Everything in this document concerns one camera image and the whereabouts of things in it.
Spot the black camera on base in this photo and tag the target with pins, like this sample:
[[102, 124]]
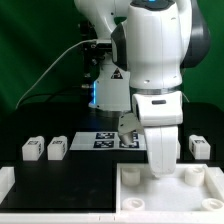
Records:
[[95, 45]]

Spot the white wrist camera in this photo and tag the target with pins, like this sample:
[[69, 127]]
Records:
[[158, 110]]

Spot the white obstacle block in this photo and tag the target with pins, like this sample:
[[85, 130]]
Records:
[[214, 179], [7, 180]]

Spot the white right obstacle block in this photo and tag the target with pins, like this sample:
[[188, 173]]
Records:
[[214, 179]]

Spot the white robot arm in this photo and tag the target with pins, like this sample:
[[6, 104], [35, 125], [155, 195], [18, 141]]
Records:
[[145, 44]]

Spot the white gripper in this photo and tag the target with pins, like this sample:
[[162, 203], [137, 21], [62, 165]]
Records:
[[161, 143]]

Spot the white square tabletop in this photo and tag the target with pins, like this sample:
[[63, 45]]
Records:
[[137, 189]]

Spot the white tag base sheet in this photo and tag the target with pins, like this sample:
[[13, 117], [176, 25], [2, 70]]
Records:
[[105, 141]]

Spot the white left obstacle block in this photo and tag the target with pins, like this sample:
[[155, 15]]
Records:
[[7, 180]]

